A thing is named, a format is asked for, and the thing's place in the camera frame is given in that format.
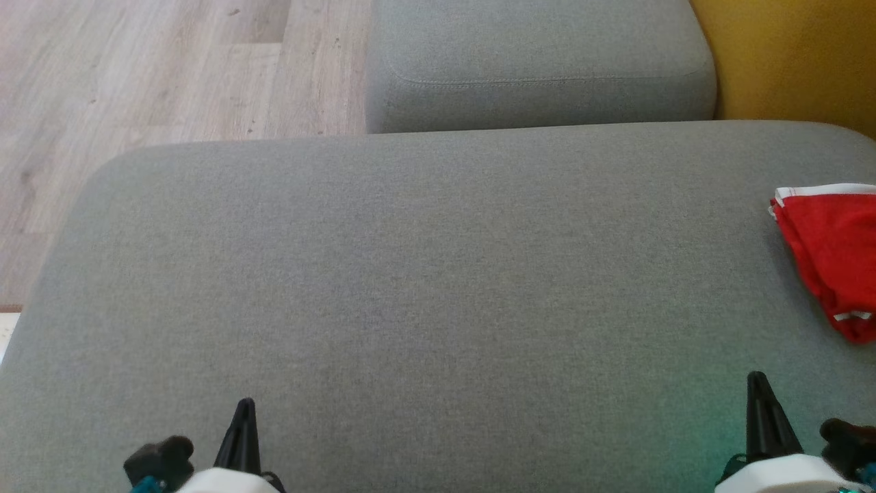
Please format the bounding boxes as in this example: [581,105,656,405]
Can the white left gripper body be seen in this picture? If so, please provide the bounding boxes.
[173,467,287,493]

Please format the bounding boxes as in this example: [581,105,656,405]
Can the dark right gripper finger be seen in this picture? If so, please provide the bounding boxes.
[758,373,804,459]
[745,371,769,462]

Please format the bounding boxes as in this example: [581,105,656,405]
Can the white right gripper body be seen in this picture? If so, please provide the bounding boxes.
[713,452,864,493]

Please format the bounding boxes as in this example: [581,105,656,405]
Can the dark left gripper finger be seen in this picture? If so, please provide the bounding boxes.
[213,398,247,473]
[244,398,263,475]

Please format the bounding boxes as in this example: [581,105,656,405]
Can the red white-trimmed shorts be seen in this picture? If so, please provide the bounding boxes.
[767,182,876,305]

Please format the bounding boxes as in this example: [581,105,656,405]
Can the large grey sofa seat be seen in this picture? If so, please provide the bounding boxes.
[0,121,876,493]

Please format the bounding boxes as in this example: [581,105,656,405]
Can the yellow furniture panel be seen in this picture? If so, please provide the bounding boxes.
[686,0,876,141]

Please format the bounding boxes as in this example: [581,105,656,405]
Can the small grey sofa cushion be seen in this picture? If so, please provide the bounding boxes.
[365,0,718,134]

